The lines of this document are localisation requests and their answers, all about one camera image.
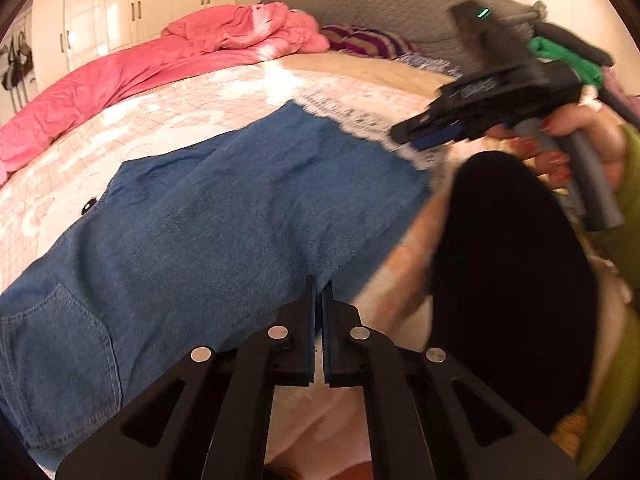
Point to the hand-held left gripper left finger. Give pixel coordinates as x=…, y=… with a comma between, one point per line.
x=311, y=320

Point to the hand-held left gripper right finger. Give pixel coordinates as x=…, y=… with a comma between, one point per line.
x=327, y=320

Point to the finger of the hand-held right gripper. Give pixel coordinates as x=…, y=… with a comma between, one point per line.
x=440, y=140
x=430, y=124

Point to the blue denim pants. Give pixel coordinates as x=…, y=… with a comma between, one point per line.
x=200, y=220

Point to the person's right forearm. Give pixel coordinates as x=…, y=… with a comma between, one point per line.
x=631, y=180

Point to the person's right hand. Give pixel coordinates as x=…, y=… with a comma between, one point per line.
x=600, y=130

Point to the white fringed cloth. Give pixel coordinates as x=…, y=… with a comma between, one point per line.
x=430, y=66

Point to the green cloth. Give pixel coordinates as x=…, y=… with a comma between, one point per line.
x=565, y=57

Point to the dark cloth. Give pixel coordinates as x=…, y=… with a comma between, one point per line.
x=575, y=42

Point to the beige bed sheet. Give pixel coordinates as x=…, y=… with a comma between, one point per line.
x=350, y=67

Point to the purple striped pillow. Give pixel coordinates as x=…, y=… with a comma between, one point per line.
x=365, y=40

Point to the grey quilted headboard cover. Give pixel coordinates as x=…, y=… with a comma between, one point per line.
x=400, y=5

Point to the person's black trouser leg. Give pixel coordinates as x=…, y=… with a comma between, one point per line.
x=510, y=270

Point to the person's green top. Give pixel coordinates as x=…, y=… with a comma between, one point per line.
x=615, y=385

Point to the pink duvet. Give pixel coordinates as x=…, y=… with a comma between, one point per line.
x=125, y=65

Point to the white wardrobe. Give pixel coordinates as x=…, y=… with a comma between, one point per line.
x=125, y=0

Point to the hanging dark clothes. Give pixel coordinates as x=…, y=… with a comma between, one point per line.
x=15, y=65

